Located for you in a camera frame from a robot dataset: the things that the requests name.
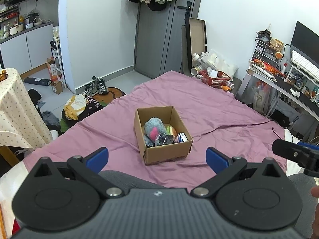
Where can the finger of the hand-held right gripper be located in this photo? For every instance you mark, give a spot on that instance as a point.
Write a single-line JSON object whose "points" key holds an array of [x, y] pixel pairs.
{"points": [[309, 145], [286, 149]]}

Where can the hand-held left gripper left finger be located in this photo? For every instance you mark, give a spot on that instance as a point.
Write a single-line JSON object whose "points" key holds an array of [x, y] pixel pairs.
{"points": [[98, 158]]}

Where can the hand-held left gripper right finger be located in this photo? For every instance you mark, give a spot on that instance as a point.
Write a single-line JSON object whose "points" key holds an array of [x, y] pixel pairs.
{"points": [[216, 159]]}

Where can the blue and white packet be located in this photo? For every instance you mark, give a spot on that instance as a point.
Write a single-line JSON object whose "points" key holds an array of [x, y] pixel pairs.
{"points": [[182, 137]]}

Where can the brown cardboard box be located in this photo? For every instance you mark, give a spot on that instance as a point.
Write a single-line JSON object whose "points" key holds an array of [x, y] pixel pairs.
{"points": [[164, 153]]}

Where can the white and green round plush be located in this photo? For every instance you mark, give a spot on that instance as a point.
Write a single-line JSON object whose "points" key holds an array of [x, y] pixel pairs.
{"points": [[172, 130]]}

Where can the black fabric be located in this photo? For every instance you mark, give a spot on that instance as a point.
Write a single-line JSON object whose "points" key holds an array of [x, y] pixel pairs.
{"points": [[163, 139]]}

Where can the grey fluffy plush toy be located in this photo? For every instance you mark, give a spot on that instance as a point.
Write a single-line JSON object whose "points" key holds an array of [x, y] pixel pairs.
{"points": [[154, 128]]}

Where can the person's right hand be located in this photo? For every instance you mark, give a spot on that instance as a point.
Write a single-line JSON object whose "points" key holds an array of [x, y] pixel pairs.
{"points": [[316, 191]]}

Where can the black printed clothing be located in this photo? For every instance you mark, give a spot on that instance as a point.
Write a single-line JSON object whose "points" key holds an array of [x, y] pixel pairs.
{"points": [[93, 105]]}

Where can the white tote bag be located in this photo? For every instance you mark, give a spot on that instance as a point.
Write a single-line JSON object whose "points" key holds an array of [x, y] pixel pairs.
{"points": [[260, 99]]}

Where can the yellow and white bag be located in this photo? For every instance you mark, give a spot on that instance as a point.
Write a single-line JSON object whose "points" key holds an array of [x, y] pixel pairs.
{"points": [[74, 105]]}

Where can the white desk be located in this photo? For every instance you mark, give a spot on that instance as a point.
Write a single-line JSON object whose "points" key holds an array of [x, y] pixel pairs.
{"points": [[281, 84]]}

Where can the brown round mat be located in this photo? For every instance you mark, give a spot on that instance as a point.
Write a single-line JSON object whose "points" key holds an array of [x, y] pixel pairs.
{"points": [[114, 94]]}

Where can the pair of grey sneakers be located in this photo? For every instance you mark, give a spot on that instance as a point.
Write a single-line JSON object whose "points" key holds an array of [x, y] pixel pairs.
{"points": [[96, 87]]}

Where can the grey cushion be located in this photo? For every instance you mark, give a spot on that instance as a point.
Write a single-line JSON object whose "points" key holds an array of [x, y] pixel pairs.
{"points": [[236, 87]]}

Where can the small white bottle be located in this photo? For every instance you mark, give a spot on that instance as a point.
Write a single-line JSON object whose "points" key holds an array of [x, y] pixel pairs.
{"points": [[230, 85]]}

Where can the red plastic basket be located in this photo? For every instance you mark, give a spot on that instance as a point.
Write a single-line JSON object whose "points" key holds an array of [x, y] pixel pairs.
{"points": [[215, 78]]}

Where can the small open cardboard box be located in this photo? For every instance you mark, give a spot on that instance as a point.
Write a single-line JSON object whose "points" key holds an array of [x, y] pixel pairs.
{"points": [[57, 87]]}

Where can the white keyboard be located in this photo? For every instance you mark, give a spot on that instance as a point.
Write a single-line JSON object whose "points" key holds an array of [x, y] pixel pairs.
{"points": [[304, 62]]}

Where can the black clothes on floor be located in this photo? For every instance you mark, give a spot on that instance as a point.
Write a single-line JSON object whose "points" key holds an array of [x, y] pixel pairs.
{"points": [[35, 95]]}

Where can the metal can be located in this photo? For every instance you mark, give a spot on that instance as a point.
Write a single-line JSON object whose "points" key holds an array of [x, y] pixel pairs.
{"points": [[195, 71]]}

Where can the table with floral tablecloth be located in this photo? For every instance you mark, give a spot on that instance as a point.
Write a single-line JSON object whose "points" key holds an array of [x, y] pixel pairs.
{"points": [[17, 114]]}

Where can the white pillow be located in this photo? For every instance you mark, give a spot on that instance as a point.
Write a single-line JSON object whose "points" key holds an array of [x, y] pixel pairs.
{"points": [[229, 66]]}

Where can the orange round toy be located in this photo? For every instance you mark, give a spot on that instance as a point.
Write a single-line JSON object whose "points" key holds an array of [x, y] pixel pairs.
{"points": [[279, 55]]}

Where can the dark flat bag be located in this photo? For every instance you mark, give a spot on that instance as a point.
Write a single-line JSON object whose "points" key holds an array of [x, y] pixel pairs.
{"points": [[37, 81]]}

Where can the clear drawer organizer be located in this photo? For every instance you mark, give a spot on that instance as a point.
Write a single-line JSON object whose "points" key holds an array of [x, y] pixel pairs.
{"points": [[264, 52]]}

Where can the clear plastic bag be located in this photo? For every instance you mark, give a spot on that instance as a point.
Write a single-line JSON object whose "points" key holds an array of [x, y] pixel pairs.
{"points": [[209, 59]]}

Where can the orange and white carton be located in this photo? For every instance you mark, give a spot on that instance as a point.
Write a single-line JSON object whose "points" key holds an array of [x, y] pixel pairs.
{"points": [[51, 69]]}

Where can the clear plastic bottle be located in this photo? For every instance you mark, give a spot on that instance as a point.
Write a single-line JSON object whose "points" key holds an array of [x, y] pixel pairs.
{"points": [[197, 59]]}

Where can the wicker basket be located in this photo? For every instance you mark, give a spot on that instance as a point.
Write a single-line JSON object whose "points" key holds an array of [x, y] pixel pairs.
{"points": [[277, 45]]}

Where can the black computer monitor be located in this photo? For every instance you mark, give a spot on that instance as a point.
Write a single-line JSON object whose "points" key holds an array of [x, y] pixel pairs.
{"points": [[305, 39]]}

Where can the white storage rack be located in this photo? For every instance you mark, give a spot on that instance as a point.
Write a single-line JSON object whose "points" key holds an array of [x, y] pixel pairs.
{"points": [[58, 54]]}

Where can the brown cardboard board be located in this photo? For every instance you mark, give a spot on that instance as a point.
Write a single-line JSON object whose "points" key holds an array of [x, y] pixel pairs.
{"points": [[197, 44]]}

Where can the white kitchen cabinet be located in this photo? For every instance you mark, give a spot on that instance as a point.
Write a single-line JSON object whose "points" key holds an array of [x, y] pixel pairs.
{"points": [[30, 49]]}

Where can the grey door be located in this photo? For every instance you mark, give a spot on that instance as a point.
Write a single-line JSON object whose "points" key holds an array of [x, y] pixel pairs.
{"points": [[159, 42]]}

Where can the white rice cooker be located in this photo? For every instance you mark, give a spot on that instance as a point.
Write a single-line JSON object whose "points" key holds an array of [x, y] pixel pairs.
{"points": [[16, 29]]}

